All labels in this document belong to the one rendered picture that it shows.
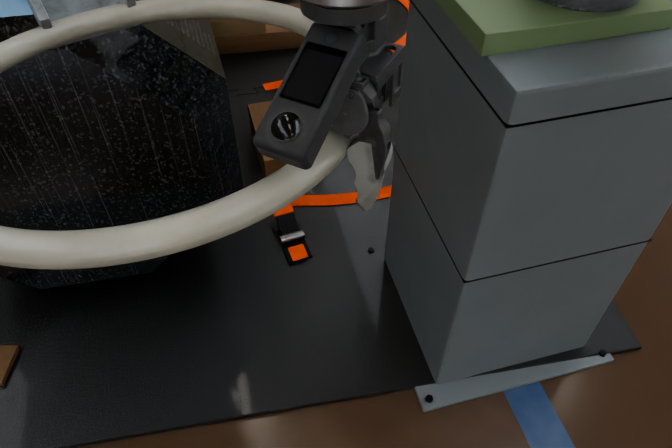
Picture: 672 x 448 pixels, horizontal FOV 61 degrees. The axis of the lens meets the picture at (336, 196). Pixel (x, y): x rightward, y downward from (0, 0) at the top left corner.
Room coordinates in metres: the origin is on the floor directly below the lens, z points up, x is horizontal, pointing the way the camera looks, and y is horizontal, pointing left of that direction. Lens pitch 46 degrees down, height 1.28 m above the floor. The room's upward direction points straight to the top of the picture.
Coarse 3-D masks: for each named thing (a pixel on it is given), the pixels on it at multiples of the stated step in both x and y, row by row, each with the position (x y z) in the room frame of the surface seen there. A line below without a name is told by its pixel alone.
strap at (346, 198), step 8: (400, 0) 2.54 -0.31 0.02; (408, 0) 2.54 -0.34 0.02; (408, 8) 2.46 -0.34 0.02; (400, 40) 2.17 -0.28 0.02; (280, 80) 1.87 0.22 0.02; (272, 88) 1.82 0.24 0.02; (352, 192) 1.25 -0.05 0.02; (384, 192) 1.25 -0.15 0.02; (296, 200) 1.22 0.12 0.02; (304, 200) 1.22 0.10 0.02; (312, 200) 1.22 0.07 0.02; (320, 200) 1.22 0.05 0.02; (328, 200) 1.22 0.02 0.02; (336, 200) 1.22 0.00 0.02; (344, 200) 1.22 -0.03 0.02; (352, 200) 1.22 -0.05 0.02
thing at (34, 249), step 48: (144, 0) 0.73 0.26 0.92; (192, 0) 0.73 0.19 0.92; (240, 0) 0.72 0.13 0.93; (0, 48) 0.61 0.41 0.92; (48, 48) 0.65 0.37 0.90; (336, 144) 0.39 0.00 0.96; (240, 192) 0.32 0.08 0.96; (288, 192) 0.33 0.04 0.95; (0, 240) 0.28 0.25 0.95; (48, 240) 0.27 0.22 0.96; (96, 240) 0.27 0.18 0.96; (144, 240) 0.27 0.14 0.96; (192, 240) 0.28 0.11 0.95
